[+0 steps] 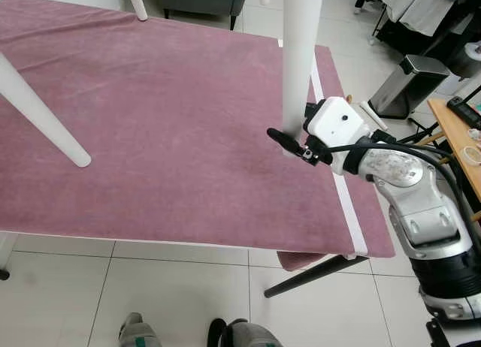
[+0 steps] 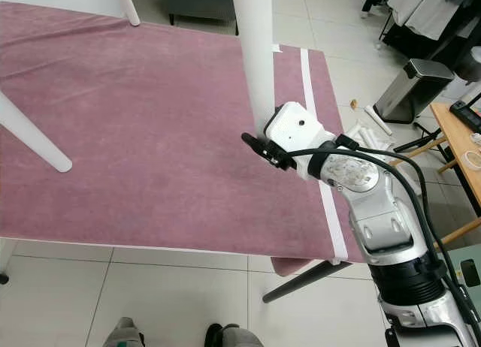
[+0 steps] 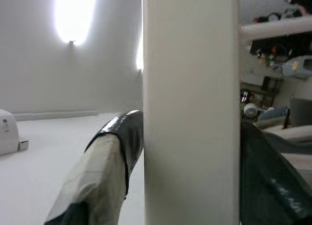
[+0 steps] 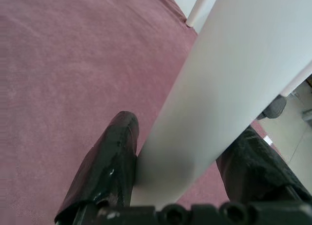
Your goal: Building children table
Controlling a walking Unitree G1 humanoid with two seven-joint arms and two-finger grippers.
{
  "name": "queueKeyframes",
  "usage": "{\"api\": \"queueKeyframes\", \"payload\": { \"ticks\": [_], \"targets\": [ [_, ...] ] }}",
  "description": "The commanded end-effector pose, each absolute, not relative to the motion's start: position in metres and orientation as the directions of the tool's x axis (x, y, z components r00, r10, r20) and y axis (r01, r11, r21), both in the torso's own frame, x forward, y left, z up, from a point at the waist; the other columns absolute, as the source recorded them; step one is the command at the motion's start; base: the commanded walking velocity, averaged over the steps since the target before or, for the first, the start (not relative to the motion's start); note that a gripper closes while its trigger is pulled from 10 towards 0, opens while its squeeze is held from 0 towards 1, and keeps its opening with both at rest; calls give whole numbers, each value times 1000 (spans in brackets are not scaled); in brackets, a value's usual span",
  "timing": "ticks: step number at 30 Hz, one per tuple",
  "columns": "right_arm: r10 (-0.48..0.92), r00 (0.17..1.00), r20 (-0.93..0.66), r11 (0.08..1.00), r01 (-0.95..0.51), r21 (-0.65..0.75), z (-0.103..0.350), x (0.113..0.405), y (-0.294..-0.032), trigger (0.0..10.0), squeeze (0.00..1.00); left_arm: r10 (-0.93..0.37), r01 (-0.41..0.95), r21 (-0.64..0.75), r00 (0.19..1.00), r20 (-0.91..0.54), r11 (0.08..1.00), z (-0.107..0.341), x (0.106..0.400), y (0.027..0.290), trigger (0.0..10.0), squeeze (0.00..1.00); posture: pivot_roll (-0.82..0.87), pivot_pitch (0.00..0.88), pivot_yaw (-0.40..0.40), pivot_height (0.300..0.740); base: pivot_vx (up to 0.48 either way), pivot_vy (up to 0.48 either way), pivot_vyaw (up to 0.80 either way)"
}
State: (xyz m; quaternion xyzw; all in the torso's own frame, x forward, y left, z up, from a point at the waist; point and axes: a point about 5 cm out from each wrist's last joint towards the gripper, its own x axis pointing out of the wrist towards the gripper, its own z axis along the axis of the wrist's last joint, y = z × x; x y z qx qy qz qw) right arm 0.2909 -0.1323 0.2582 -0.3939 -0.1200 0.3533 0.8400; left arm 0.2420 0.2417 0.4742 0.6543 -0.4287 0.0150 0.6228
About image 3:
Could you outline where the white box appliance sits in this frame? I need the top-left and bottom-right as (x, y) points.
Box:
(0, 109), (29, 156)

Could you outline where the white round fan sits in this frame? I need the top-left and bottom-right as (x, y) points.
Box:
(243, 102), (259, 117)

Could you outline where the light blue plastic container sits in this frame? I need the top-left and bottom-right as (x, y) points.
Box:
(281, 56), (312, 79)

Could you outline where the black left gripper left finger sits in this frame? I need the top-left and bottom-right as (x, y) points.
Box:
(45, 110), (145, 225)

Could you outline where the white plastic children table top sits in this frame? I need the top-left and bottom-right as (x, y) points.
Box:
(142, 0), (242, 225)

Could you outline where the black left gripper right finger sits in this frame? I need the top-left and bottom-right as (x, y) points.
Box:
(240, 119), (312, 225)

